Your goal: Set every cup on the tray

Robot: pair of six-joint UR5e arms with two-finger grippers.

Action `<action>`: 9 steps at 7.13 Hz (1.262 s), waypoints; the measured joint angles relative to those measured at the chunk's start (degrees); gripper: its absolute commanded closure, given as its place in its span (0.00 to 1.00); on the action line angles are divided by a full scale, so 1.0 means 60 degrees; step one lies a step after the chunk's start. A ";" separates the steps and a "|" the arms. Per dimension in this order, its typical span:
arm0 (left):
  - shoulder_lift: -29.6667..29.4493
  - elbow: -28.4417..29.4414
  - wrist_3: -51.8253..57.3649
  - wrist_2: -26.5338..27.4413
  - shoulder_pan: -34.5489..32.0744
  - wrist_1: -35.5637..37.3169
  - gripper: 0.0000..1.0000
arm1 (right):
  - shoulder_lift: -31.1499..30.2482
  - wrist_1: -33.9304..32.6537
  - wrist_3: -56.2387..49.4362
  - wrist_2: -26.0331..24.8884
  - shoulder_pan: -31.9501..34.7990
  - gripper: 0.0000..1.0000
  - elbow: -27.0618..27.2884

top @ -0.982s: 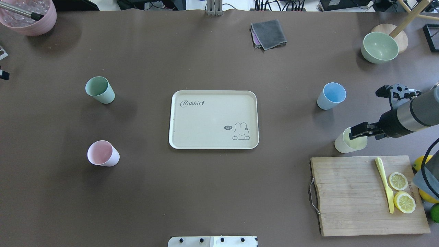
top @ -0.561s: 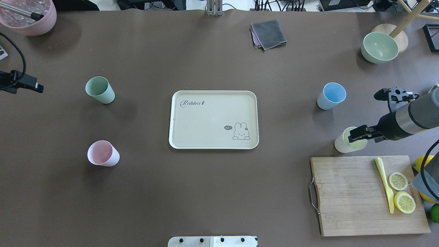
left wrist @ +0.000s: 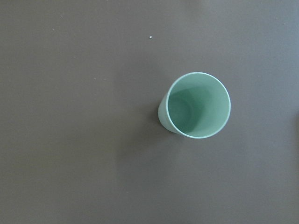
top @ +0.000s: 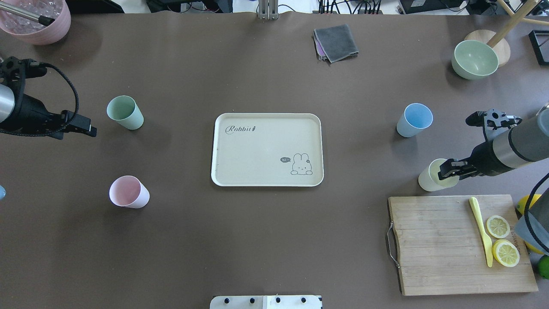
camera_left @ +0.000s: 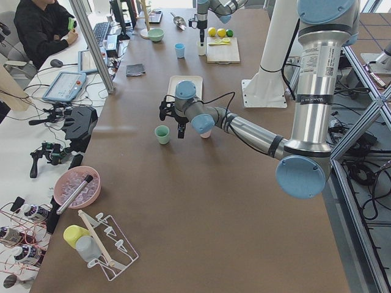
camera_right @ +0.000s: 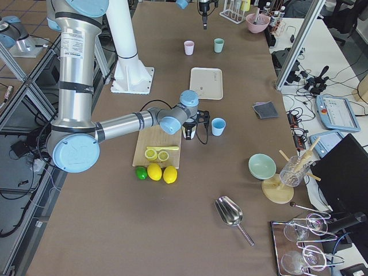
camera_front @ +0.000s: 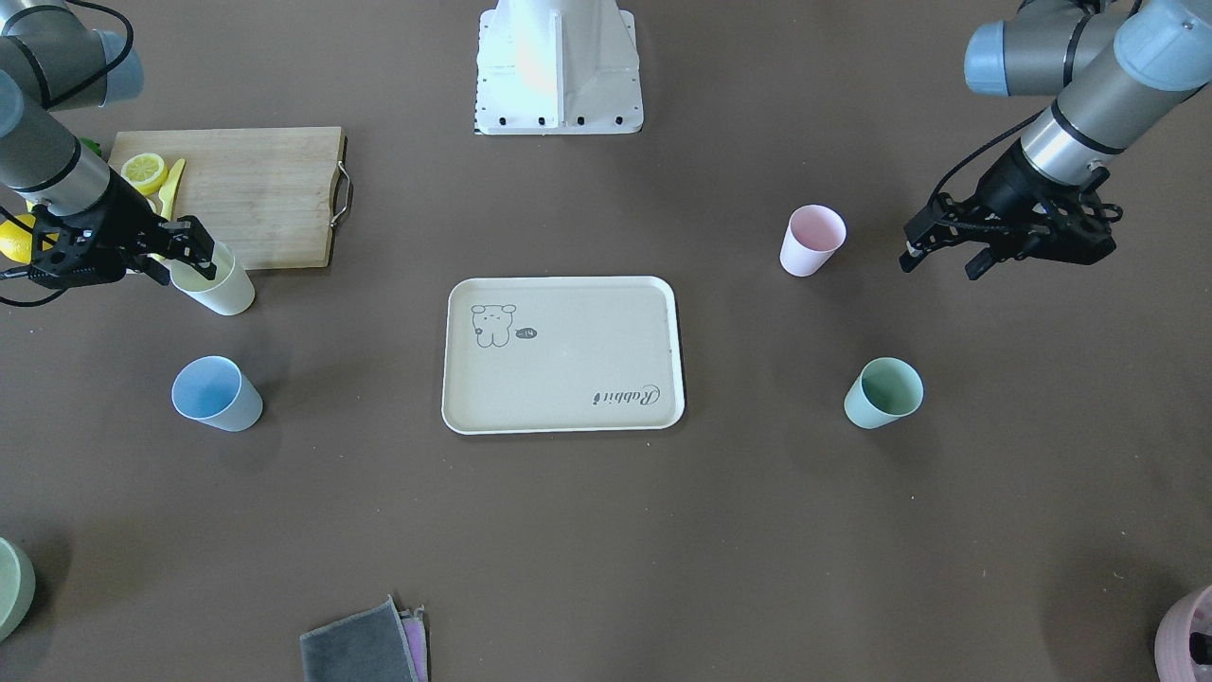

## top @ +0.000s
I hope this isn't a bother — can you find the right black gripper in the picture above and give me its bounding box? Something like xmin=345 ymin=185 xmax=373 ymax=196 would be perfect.
xmin=438 ymin=142 xmax=498 ymax=180

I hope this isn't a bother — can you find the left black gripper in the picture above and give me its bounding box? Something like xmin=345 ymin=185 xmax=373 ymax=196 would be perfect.
xmin=9 ymin=94 xmax=97 ymax=139

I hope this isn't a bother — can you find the cream yellow cup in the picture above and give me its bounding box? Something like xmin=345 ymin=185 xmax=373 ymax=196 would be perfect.
xmin=418 ymin=158 xmax=459 ymax=192

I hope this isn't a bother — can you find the green cup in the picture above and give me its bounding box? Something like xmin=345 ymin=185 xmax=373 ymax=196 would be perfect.
xmin=106 ymin=95 xmax=145 ymax=130

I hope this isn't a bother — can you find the blue cup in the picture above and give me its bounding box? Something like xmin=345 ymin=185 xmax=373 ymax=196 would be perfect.
xmin=396 ymin=103 xmax=434 ymax=138

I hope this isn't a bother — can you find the pink cup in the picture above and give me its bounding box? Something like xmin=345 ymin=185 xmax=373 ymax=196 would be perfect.
xmin=109 ymin=176 xmax=150 ymax=209

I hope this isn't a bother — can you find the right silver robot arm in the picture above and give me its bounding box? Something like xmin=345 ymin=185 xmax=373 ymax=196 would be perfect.
xmin=437 ymin=106 xmax=549 ymax=180

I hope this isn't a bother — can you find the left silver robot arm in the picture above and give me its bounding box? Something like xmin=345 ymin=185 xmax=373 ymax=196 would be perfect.
xmin=0 ymin=85 xmax=97 ymax=139

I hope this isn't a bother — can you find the cream rabbit tray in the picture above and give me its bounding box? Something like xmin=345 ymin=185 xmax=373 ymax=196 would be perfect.
xmin=211 ymin=113 xmax=324 ymax=187

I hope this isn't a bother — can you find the yellow plastic knife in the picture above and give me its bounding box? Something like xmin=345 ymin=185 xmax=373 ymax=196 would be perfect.
xmin=469 ymin=196 xmax=494 ymax=267

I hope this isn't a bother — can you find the lemon slice upper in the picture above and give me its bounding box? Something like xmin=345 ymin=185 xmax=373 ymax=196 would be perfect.
xmin=486 ymin=215 xmax=510 ymax=239

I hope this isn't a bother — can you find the lemon slice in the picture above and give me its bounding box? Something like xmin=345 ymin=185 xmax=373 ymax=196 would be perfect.
xmin=486 ymin=215 xmax=510 ymax=239
xmin=492 ymin=239 xmax=520 ymax=267

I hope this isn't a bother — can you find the yellow lemon left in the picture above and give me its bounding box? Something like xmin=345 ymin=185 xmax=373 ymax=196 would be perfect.
xmin=516 ymin=194 xmax=542 ymax=215

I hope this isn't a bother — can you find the yellow lemon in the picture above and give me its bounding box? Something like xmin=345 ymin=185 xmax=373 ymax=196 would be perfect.
xmin=525 ymin=242 xmax=545 ymax=255
xmin=516 ymin=194 xmax=542 ymax=215

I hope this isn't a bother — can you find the wooden cutting board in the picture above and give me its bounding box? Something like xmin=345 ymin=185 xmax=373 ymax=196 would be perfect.
xmin=388 ymin=196 xmax=538 ymax=297

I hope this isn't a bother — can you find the lemon slice lower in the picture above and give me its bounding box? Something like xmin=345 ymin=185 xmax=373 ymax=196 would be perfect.
xmin=492 ymin=239 xmax=520 ymax=267

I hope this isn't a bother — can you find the pink bowl with ice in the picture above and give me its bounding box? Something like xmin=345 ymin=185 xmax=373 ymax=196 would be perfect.
xmin=0 ymin=0 xmax=71 ymax=45

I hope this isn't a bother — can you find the green bowl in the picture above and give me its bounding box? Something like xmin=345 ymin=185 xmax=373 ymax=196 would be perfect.
xmin=451 ymin=40 xmax=499 ymax=80

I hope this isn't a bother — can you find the yellow lemon right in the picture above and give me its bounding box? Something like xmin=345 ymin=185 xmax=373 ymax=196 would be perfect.
xmin=525 ymin=242 xmax=545 ymax=255

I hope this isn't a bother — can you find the green lime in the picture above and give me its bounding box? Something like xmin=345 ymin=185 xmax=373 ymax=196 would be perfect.
xmin=537 ymin=255 xmax=549 ymax=280

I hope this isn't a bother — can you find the wooden cup stand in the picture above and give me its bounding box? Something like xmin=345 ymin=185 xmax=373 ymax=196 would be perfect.
xmin=465 ymin=0 xmax=548 ymax=67

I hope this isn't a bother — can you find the grey folded cloth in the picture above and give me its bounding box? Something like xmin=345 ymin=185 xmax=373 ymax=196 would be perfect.
xmin=313 ymin=24 xmax=359 ymax=64

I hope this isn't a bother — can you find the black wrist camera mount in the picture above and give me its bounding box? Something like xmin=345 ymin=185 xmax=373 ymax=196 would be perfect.
xmin=465 ymin=109 xmax=523 ymax=142

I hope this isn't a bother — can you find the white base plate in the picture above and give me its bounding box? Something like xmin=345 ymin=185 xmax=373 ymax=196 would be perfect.
xmin=209 ymin=295 xmax=323 ymax=309

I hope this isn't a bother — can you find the aluminium frame post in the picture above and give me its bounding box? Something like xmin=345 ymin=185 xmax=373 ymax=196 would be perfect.
xmin=258 ymin=0 xmax=279 ymax=20

